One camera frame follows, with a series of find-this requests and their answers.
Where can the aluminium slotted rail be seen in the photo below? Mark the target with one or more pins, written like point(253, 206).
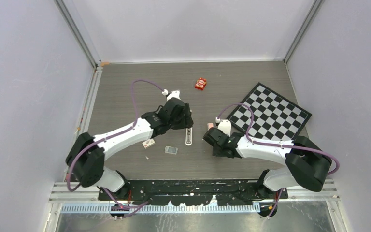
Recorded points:
point(103, 208)

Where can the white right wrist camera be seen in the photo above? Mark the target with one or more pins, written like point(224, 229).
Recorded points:
point(224, 125)

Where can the pink white stapler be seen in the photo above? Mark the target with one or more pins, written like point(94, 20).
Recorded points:
point(210, 125)

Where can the cream beige stapler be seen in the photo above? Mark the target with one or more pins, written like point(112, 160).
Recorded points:
point(188, 137)

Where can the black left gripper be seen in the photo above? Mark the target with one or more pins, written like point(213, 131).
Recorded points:
point(186, 121)

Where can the white staple box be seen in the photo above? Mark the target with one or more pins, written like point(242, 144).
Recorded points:
point(148, 143)

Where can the black white chessboard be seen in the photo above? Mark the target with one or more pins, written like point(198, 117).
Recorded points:
point(275, 117)

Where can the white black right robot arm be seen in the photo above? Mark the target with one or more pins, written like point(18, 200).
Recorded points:
point(304, 163)

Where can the silver staple box tray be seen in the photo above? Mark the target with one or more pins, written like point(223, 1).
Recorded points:
point(171, 150)

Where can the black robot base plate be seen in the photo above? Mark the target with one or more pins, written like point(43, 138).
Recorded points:
point(192, 192)

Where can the red toy car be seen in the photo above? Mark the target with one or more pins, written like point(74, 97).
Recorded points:
point(200, 84)

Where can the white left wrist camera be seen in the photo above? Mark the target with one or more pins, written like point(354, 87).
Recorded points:
point(171, 94)

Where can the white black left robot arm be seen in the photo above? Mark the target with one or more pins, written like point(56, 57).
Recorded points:
point(87, 157)

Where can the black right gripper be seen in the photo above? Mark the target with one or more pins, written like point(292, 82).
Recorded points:
point(216, 152)

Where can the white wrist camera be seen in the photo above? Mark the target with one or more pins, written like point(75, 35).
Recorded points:
point(171, 94)
point(224, 125)

